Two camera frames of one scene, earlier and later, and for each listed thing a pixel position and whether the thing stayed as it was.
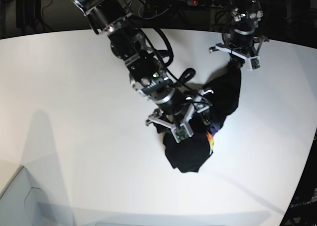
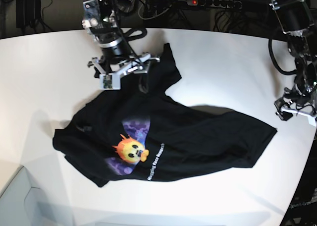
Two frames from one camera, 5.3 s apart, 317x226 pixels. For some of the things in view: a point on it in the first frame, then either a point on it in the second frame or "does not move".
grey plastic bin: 21,204 does not move
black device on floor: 28,8 does not move
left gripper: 247,52 → 299,102
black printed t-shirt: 189,154 → 138,133
